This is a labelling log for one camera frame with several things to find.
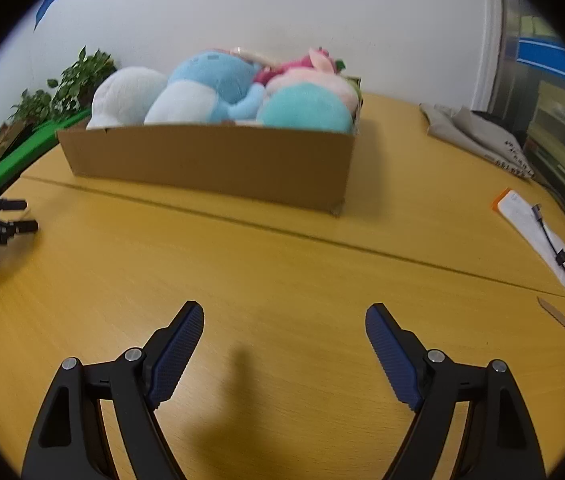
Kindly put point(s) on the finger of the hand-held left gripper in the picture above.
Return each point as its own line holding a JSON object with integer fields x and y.
{"x": 17, "y": 228}
{"x": 10, "y": 205}

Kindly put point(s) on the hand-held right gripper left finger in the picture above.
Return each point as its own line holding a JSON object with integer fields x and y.
{"x": 176, "y": 357}

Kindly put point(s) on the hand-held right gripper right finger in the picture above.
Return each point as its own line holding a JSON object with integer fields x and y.
{"x": 393, "y": 357}

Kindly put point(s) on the brown cardboard box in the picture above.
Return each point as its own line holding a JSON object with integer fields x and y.
{"x": 202, "y": 160}

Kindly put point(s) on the light blue plush toy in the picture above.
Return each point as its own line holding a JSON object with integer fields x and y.
{"x": 207, "y": 74}

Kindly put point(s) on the peach and teal plush toy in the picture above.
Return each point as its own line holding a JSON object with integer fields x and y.
{"x": 302, "y": 110}

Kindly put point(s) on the green board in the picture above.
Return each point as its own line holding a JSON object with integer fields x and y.
{"x": 27, "y": 150}

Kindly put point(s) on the brown folded cardboard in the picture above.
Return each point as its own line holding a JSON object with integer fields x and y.
{"x": 10, "y": 137}

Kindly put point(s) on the small green potted plant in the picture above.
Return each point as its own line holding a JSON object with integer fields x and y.
{"x": 32, "y": 105}

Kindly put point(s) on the large green potted plant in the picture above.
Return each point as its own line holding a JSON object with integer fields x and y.
{"x": 85, "y": 75}

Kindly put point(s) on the white plush toy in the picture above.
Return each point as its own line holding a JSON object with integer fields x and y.
{"x": 127, "y": 92}

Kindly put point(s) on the flat wooden stick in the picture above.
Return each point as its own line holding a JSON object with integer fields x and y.
{"x": 553, "y": 311}

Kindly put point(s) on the white packet with orange edge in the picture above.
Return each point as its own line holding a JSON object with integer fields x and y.
{"x": 517, "y": 210}

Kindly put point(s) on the grey cloth bag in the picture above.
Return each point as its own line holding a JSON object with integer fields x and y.
{"x": 477, "y": 132}

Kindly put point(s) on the glass door with blue strip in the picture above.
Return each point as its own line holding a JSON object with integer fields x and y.
{"x": 552, "y": 110}

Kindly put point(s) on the hot pink plush toy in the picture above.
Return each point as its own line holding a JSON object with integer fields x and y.
{"x": 290, "y": 66}

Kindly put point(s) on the yellow paper notes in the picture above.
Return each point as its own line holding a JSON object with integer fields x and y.
{"x": 529, "y": 25}

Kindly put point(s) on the white door frame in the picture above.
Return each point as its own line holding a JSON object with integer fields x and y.
{"x": 487, "y": 45}

